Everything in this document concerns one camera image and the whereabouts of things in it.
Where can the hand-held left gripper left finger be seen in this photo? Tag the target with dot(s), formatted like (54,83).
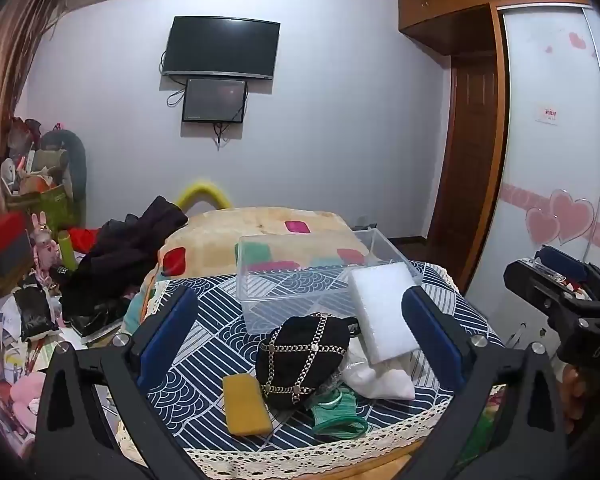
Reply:
(167,340)

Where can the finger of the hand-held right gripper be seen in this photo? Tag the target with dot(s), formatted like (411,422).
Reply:
(562,259)
(532,280)

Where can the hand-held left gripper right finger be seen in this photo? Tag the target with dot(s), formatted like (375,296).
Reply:
(432,340)

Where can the white foam block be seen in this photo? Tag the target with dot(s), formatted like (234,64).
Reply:
(387,310)

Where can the white plastic bag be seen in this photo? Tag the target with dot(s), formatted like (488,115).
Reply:
(385,380)

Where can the yellow sponge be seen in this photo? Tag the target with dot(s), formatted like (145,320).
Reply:
(246,405)

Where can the green face mask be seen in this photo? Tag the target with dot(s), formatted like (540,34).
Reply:
(337,410)

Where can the clear plastic storage box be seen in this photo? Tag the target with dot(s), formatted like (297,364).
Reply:
(290,285)

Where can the person's right hand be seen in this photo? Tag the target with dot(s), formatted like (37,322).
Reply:
(574,395)

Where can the blue white patterned tablecloth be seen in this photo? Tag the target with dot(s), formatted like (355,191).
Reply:
(215,325)

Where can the white wardrobe sliding door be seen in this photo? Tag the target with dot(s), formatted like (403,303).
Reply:
(545,170)

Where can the black clothes pile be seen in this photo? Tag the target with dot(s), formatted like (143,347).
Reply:
(125,255)

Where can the beige printed blanket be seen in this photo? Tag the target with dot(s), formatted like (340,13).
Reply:
(230,235)

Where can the red cloth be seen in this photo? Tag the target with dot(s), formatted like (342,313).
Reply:
(85,239)

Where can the green bottle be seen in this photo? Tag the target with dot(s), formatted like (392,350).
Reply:
(67,250)

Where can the black pouch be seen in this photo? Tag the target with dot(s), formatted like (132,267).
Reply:
(34,312)

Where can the brown wooden door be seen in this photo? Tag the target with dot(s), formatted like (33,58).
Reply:
(467,160)

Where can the paper label with red print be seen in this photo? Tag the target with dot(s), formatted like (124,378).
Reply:
(547,114)

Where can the pink plush toy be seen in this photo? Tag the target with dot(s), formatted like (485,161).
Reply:
(27,400)

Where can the pink bunny plush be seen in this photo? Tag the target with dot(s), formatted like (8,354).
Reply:
(44,250)

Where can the yellow foam tube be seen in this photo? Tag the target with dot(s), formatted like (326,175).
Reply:
(202,187)

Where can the green bag of toys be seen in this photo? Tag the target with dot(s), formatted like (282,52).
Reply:
(45,205)

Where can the red box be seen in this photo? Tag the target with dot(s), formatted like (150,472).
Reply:
(5,240)

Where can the wooden overhead cabinet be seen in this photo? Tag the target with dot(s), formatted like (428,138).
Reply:
(455,5)

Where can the brown striped curtain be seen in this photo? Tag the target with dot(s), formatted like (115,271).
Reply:
(15,70)

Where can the small wall monitor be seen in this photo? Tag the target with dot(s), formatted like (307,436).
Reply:
(214,101)

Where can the large wall television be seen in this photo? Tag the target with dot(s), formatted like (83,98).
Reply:
(220,47)

